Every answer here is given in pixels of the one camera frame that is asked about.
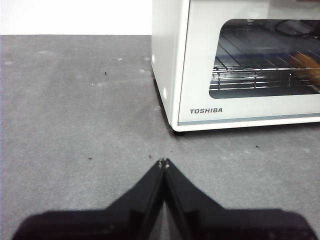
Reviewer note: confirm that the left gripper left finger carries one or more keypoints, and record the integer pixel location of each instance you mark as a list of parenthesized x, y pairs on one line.
[(120, 222)]

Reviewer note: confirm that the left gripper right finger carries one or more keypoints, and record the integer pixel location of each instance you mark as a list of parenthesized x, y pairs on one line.
[(212, 222)]

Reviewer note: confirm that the white Toshiba toaster oven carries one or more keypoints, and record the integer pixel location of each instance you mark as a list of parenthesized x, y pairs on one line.
[(167, 62)]

